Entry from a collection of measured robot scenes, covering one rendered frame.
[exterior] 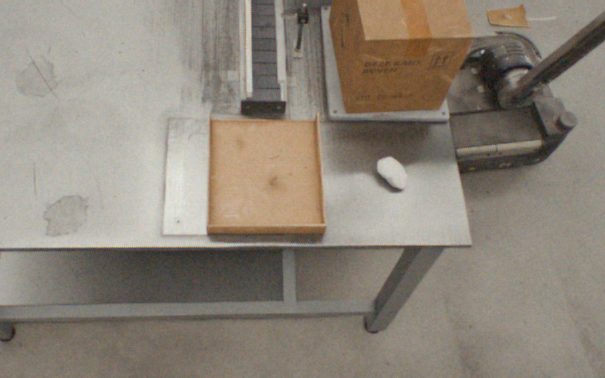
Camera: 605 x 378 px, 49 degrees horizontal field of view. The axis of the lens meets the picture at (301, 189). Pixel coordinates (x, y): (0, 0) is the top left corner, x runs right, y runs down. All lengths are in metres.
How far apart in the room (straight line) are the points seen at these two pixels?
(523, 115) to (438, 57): 1.11
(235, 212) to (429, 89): 0.54
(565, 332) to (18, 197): 1.83
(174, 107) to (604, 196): 1.81
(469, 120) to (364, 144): 0.93
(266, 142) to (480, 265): 1.17
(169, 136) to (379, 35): 0.54
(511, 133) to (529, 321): 0.67
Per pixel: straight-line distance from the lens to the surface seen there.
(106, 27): 1.80
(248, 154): 1.54
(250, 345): 2.23
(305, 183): 1.51
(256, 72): 1.62
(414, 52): 1.47
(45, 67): 1.74
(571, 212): 2.73
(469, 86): 2.54
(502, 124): 2.51
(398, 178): 1.53
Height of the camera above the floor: 2.15
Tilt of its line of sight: 61 degrees down
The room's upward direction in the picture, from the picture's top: 12 degrees clockwise
